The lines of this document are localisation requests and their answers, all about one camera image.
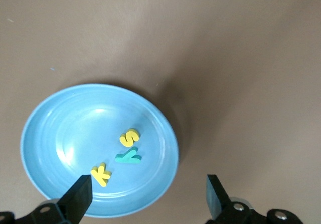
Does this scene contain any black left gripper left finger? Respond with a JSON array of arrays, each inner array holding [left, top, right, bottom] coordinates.
[[0, 175, 93, 224]]

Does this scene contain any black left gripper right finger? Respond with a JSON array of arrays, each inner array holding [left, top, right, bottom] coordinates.
[[205, 175, 301, 224]]

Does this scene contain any yellow foam letter k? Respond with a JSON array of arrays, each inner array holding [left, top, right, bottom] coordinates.
[[90, 162, 112, 187]]

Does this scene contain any teal foam letter y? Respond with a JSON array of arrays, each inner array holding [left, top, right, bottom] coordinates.
[[115, 146, 142, 164]]

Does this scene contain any yellow foam letter s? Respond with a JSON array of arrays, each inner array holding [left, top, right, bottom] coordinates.
[[119, 128, 140, 147]]

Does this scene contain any blue plate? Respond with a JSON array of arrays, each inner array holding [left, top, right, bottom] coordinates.
[[20, 83, 180, 219]]

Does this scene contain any brown table cover sheet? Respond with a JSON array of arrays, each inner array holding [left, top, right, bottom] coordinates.
[[0, 0, 321, 224]]

